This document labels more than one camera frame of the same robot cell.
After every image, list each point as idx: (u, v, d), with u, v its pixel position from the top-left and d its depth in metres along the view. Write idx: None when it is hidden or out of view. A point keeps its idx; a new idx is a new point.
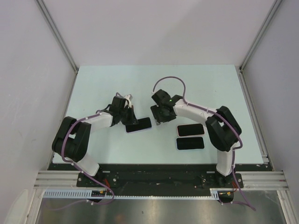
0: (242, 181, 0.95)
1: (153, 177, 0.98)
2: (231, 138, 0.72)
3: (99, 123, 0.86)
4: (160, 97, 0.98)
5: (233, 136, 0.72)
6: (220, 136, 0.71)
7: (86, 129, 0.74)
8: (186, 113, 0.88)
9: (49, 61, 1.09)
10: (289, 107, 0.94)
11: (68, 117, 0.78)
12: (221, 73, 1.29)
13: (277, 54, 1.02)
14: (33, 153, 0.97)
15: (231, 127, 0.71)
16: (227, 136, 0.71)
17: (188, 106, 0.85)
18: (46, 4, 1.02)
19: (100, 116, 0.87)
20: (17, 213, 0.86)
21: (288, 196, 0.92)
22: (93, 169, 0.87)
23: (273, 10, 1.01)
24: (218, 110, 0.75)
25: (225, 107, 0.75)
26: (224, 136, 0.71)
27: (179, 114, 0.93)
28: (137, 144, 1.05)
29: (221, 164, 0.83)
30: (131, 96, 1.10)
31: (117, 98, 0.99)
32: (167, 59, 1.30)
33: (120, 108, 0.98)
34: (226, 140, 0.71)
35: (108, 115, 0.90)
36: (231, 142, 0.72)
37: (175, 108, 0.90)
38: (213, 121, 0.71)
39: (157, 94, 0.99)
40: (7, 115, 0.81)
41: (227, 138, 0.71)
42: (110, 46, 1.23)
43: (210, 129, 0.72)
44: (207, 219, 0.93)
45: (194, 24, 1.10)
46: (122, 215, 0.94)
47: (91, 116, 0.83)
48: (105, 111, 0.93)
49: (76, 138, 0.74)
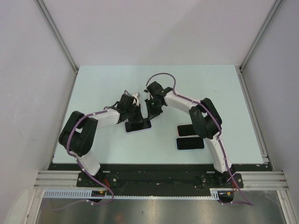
0: (242, 181, 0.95)
1: (153, 177, 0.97)
2: (211, 127, 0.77)
3: (105, 120, 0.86)
4: (154, 88, 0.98)
5: (214, 125, 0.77)
6: (200, 124, 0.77)
7: (93, 124, 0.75)
8: (174, 103, 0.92)
9: (49, 61, 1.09)
10: (289, 107, 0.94)
11: (76, 111, 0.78)
12: (221, 73, 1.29)
13: (277, 54, 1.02)
14: (33, 153, 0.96)
15: (212, 117, 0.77)
16: (208, 125, 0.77)
17: (178, 97, 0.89)
18: (46, 4, 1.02)
19: (107, 113, 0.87)
20: (17, 213, 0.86)
21: (288, 196, 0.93)
22: (94, 168, 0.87)
23: (274, 10, 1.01)
24: (202, 101, 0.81)
25: (208, 98, 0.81)
26: (205, 124, 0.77)
27: (169, 104, 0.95)
28: (137, 144, 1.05)
29: (215, 159, 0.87)
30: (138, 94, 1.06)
31: (125, 96, 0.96)
32: (166, 59, 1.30)
33: (128, 106, 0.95)
34: (206, 129, 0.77)
35: (114, 112, 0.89)
36: (212, 131, 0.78)
37: (166, 98, 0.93)
38: (195, 111, 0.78)
39: (151, 85, 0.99)
40: (7, 115, 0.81)
41: (207, 126, 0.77)
42: (110, 46, 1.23)
43: (193, 118, 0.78)
44: (207, 219, 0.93)
45: (195, 24, 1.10)
46: (121, 215, 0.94)
47: (98, 112, 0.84)
48: (113, 108, 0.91)
49: (83, 133, 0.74)
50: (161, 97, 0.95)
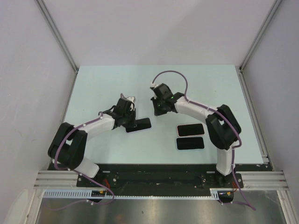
0: (242, 181, 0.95)
1: (153, 177, 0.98)
2: (230, 136, 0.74)
3: (98, 127, 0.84)
4: (163, 93, 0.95)
5: (232, 134, 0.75)
6: (219, 133, 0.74)
7: (81, 137, 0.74)
8: (185, 109, 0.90)
9: (49, 61, 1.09)
10: (289, 107, 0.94)
11: (66, 123, 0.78)
12: (221, 73, 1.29)
13: (277, 54, 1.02)
14: (33, 153, 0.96)
15: (231, 126, 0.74)
16: (227, 134, 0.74)
17: (190, 104, 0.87)
18: (45, 4, 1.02)
19: (100, 120, 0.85)
20: (17, 213, 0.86)
21: (288, 196, 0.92)
22: (93, 171, 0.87)
23: (273, 10, 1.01)
24: (220, 108, 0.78)
25: (225, 105, 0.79)
26: (223, 134, 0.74)
27: (179, 111, 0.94)
28: (137, 144, 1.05)
29: (221, 162, 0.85)
30: (134, 98, 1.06)
31: (122, 100, 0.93)
32: (166, 58, 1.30)
33: (125, 110, 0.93)
34: (225, 139, 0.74)
35: (109, 118, 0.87)
36: (231, 140, 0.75)
37: (177, 105, 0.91)
38: (213, 120, 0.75)
39: (160, 88, 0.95)
40: (7, 116, 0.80)
41: (226, 136, 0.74)
42: (110, 46, 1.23)
43: (210, 128, 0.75)
44: (207, 219, 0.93)
45: (195, 24, 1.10)
46: (121, 215, 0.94)
47: (89, 122, 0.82)
48: (108, 113, 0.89)
49: (72, 146, 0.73)
50: (171, 104, 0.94)
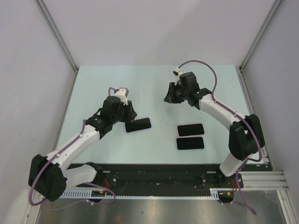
0: (242, 181, 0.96)
1: (153, 177, 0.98)
2: (252, 148, 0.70)
3: (80, 148, 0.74)
4: (189, 84, 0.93)
5: (254, 146, 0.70)
6: (241, 143, 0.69)
7: (55, 172, 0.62)
8: (209, 108, 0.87)
9: (49, 61, 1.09)
10: (289, 107, 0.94)
11: (39, 156, 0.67)
12: (221, 73, 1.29)
13: (277, 54, 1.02)
14: (33, 153, 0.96)
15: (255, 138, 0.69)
16: (249, 145, 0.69)
17: (216, 104, 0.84)
18: (45, 4, 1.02)
19: (81, 139, 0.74)
20: (17, 213, 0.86)
21: (288, 196, 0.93)
22: (91, 174, 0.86)
23: (273, 10, 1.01)
24: (247, 117, 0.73)
25: (254, 115, 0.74)
26: (245, 145, 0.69)
27: (201, 108, 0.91)
28: (137, 144, 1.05)
29: (227, 165, 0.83)
30: (126, 91, 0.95)
31: (106, 103, 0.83)
32: (166, 58, 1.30)
33: (113, 113, 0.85)
34: (245, 150, 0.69)
35: (91, 133, 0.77)
36: (251, 152, 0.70)
37: (202, 101, 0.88)
38: (238, 128, 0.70)
39: (188, 79, 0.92)
40: (7, 116, 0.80)
41: (248, 147, 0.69)
42: (110, 45, 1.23)
43: (233, 136, 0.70)
44: (207, 219, 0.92)
45: (195, 24, 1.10)
46: (121, 215, 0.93)
47: (64, 149, 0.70)
48: (94, 120, 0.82)
49: (47, 181, 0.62)
50: (194, 99, 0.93)
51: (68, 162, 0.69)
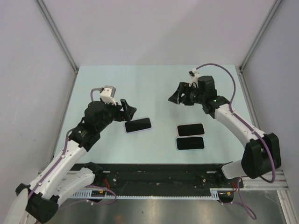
0: (242, 181, 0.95)
1: (153, 177, 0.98)
2: (266, 169, 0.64)
3: (65, 168, 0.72)
4: (207, 89, 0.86)
5: (269, 168, 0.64)
6: (256, 163, 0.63)
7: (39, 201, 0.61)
8: (224, 121, 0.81)
9: (49, 61, 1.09)
10: (289, 107, 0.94)
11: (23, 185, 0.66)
12: (221, 73, 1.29)
13: (277, 54, 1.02)
14: (33, 153, 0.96)
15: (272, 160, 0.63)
16: (264, 167, 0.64)
17: (233, 117, 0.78)
18: (45, 4, 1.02)
19: (64, 160, 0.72)
20: None
21: (288, 196, 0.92)
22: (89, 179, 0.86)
23: (273, 10, 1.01)
24: (266, 136, 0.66)
25: (275, 134, 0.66)
26: (260, 166, 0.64)
27: (216, 117, 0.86)
28: (137, 144, 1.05)
29: (230, 169, 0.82)
30: (113, 90, 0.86)
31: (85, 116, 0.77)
32: (166, 58, 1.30)
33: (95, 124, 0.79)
34: (259, 172, 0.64)
35: (74, 151, 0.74)
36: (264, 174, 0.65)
37: (218, 111, 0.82)
38: (254, 147, 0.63)
39: (206, 83, 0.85)
40: (7, 115, 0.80)
41: (262, 168, 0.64)
42: (110, 45, 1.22)
43: (249, 153, 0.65)
44: (207, 219, 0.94)
45: (194, 24, 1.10)
46: (121, 216, 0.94)
47: (46, 175, 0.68)
48: (77, 133, 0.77)
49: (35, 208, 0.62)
50: (210, 106, 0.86)
51: (53, 186, 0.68)
